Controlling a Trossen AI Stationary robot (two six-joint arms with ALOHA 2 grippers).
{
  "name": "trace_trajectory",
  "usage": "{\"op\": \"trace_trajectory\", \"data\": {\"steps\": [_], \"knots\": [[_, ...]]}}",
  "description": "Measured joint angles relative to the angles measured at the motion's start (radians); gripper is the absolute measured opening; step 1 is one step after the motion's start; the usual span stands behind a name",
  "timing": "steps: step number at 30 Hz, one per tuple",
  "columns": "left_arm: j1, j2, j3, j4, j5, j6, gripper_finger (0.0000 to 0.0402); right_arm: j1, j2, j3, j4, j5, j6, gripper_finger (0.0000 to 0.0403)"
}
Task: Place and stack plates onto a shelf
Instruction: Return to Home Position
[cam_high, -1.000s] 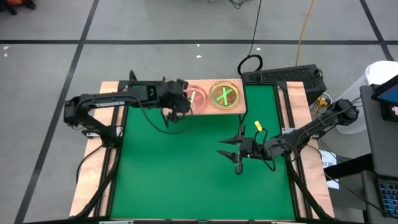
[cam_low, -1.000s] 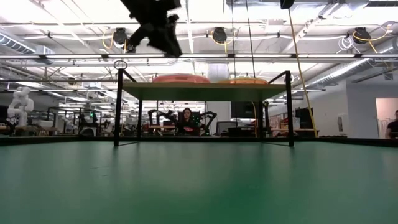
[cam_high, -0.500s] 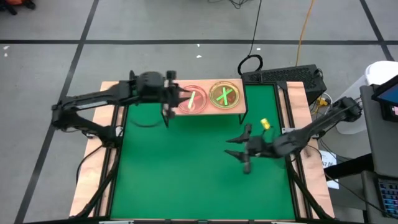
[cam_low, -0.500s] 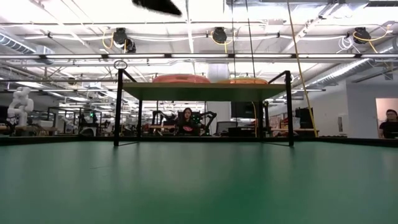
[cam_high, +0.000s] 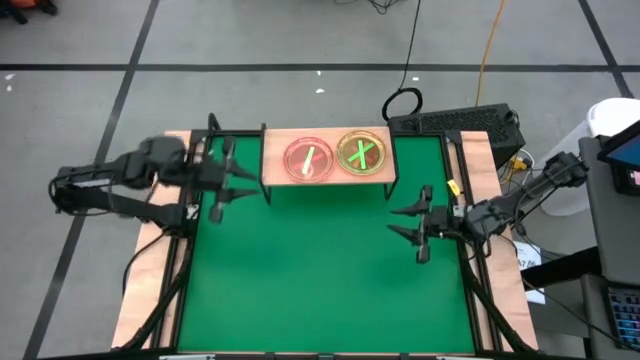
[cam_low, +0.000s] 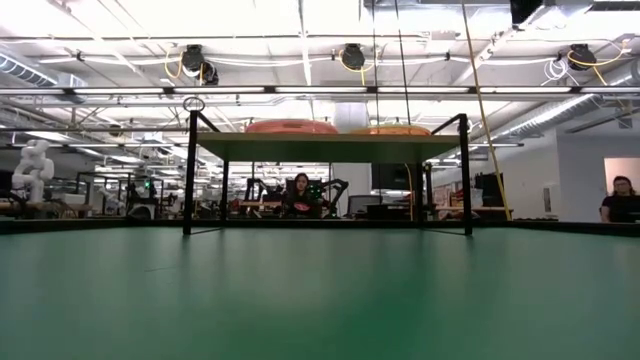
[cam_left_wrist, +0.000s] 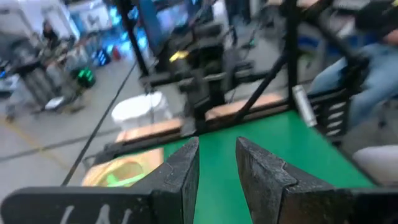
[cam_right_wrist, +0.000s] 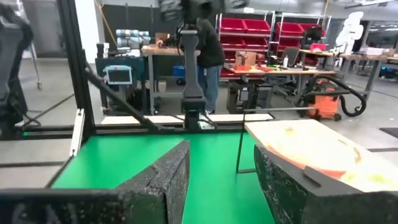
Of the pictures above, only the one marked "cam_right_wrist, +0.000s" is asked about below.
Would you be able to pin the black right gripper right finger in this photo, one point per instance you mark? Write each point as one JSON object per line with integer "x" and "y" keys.
{"x": 311, "y": 205}

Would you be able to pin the white bottle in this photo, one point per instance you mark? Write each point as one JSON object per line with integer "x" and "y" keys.
{"x": 285, "y": 61}

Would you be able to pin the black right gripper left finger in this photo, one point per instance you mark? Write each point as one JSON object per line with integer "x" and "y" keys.
{"x": 124, "y": 205}

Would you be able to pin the dark teal cart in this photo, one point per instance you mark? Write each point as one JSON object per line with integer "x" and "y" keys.
{"x": 136, "y": 65}

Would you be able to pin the orange shop vacuum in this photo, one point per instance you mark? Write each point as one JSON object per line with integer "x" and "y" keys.
{"x": 325, "y": 104}

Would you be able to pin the person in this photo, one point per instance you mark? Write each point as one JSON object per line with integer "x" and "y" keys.
{"x": 213, "y": 49}

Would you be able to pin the white humanoid robot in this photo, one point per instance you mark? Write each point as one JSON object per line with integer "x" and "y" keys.
{"x": 349, "y": 31}

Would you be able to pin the transparent red plate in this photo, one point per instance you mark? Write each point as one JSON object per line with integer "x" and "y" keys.
{"x": 329, "y": 172}

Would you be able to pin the wooden top workbench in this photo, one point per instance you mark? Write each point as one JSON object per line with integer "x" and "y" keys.
{"x": 280, "y": 72}
{"x": 161, "y": 51}

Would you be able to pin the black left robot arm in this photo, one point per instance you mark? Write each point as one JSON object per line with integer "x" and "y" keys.
{"x": 192, "y": 77}

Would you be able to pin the black aluminium rig frame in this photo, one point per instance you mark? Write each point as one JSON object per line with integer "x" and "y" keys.
{"x": 74, "y": 62}

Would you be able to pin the metal storage rack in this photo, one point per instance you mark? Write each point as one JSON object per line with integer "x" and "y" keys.
{"x": 273, "y": 37}

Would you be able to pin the silver metal bracket strip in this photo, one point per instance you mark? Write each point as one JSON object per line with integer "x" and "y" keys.
{"x": 77, "y": 133}

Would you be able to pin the cardboard box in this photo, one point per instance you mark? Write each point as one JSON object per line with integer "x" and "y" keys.
{"x": 245, "y": 58}

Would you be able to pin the grey office chair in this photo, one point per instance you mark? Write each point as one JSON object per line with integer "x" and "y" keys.
{"x": 290, "y": 56}

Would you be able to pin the teach pendant with screen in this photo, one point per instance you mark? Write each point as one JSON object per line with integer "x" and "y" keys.
{"x": 119, "y": 75}

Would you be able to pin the blue storage bin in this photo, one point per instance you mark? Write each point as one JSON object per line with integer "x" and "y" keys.
{"x": 178, "y": 73}

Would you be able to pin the beige floor board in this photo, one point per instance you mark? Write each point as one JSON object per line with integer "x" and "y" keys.
{"x": 242, "y": 117}

